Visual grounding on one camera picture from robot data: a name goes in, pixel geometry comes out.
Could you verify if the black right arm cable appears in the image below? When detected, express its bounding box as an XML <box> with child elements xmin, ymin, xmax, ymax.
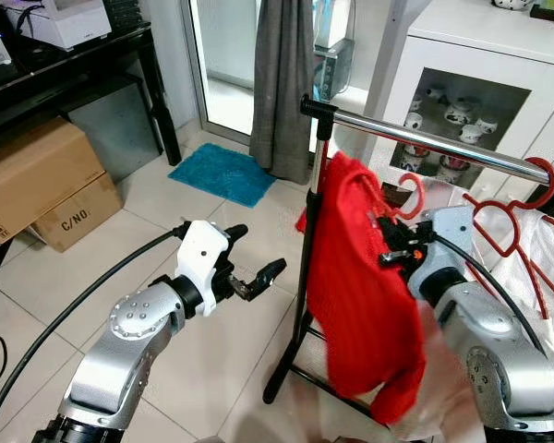
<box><xmin>432</xmin><ymin>235</ymin><xmax>554</xmax><ymax>407</ymax></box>

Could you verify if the teal bath mat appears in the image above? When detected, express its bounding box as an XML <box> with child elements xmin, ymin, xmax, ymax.
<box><xmin>169</xmin><ymin>143</ymin><xmax>278</xmax><ymax>209</ymax></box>

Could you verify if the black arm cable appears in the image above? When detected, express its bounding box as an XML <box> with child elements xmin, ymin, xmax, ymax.
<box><xmin>432</xmin><ymin>235</ymin><xmax>554</xmax><ymax>407</ymax></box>
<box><xmin>0</xmin><ymin>226</ymin><xmax>183</xmax><ymax>442</ymax></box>

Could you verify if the glass balcony door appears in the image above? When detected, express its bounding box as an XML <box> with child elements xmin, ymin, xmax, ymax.
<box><xmin>183</xmin><ymin>0</ymin><xmax>259</xmax><ymax>144</ymax></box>

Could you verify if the grey curtain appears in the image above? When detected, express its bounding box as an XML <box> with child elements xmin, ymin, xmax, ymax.
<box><xmin>249</xmin><ymin>0</ymin><xmax>315</xmax><ymax>184</ymax></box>

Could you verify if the large cardboard box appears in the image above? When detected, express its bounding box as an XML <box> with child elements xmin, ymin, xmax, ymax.
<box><xmin>0</xmin><ymin>118</ymin><xmax>107</xmax><ymax>245</ymax></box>

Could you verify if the black white ceramic jar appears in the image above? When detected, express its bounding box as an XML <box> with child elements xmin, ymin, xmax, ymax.
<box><xmin>494</xmin><ymin>0</ymin><xmax>535</xmax><ymax>12</ymax></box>

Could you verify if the red shirt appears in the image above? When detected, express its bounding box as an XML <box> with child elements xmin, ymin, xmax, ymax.
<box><xmin>295</xmin><ymin>152</ymin><xmax>428</xmax><ymax>425</ymax></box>

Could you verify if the plain white t-shirt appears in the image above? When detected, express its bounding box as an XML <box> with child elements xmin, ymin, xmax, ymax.
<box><xmin>402</xmin><ymin>183</ymin><xmax>554</xmax><ymax>443</ymax></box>

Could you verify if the white grey standing appliance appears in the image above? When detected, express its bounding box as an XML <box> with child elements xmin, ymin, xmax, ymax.
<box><xmin>312</xmin><ymin>0</ymin><xmax>356</xmax><ymax>102</ymax></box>

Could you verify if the black desk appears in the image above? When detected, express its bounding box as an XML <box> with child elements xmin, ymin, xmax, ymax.
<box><xmin>0</xmin><ymin>20</ymin><xmax>183</xmax><ymax>169</ymax></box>

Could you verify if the white desktop appliance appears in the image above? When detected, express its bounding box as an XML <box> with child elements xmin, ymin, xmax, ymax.
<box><xmin>0</xmin><ymin>0</ymin><xmax>112</xmax><ymax>50</ymax></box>

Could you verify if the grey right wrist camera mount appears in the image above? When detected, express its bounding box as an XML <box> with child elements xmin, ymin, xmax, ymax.
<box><xmin>414</xmin><ymin>205</ymin><xmax>476</xmax><ymax>298</ymax></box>

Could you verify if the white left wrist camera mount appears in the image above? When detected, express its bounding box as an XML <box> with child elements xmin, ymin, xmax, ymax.
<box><xmin>175</xmin><ymin>220</ymin><xmax>232</xmax><ymax>293</ymax></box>

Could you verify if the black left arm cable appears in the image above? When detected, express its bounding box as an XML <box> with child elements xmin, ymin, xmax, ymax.
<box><xmin>0</xmin><ymin>226</ymin><xmax>183</xmax><ymax>442</ymax></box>

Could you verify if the chrome black clothes rack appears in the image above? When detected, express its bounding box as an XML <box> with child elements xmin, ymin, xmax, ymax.
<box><xmin>263</xmin><ymin>94</ymin><xmax>554</xmax><ymax>418</ymax></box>

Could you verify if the small printed cardboard box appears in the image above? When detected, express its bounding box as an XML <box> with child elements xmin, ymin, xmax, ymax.
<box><xmin>32</xmin><ymin>172</ymin><xmax>124</xmax><ymax>253</ymax></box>

